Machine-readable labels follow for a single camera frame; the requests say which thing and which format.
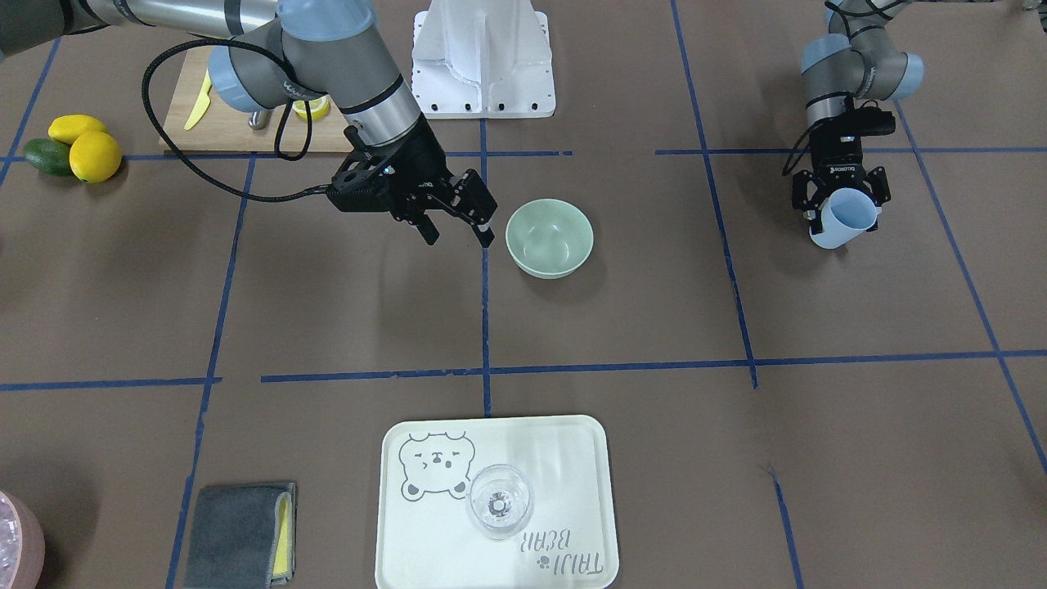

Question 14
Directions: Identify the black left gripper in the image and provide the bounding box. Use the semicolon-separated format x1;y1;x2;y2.
790;110;896;232

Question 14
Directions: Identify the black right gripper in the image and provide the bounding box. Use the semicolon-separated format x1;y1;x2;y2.
326;115;497;249

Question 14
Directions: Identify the light blue plastic cup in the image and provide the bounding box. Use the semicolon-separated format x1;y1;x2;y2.
809;187;879;250

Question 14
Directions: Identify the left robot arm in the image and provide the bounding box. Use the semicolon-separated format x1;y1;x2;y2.
781;1;926;237

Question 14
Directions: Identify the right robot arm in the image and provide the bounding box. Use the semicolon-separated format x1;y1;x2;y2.
2;1;497;247

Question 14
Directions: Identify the mint green bowl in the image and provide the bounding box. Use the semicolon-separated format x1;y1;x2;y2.
505;198;595;280

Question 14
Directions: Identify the pink bowl of ice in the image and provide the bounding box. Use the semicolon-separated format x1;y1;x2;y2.
1;491;46;588

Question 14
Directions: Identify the lemon half slice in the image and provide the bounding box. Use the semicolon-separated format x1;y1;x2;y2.
292;96;330;122

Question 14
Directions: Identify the wooden cutting board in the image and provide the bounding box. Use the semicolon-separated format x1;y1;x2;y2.
153;48;352;154

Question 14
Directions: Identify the yellow plastic knife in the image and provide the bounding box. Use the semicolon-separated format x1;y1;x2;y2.
183;70;213;131

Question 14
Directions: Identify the clear wine glass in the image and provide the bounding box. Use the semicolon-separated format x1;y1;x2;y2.
467;465;536;541

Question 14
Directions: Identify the cream bear tray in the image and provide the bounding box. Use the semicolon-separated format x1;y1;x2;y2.
375;415;620;588

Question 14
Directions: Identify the yellow lemon front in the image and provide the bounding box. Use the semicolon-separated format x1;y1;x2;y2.
69;131;122;184

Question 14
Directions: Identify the yellow lemon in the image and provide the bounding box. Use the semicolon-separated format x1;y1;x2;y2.
47;113;108;146
69;131;122;184

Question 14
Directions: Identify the grey folded cloth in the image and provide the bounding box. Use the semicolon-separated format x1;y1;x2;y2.
183;481;298;588

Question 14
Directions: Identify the yellow lemon rear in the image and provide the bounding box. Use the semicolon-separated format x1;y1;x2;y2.
47;113;108;146

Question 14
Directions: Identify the green avocado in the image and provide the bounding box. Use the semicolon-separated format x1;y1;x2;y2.
23;138;74;178

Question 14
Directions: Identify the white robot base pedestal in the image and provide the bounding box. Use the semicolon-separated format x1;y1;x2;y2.
409;1;557;119

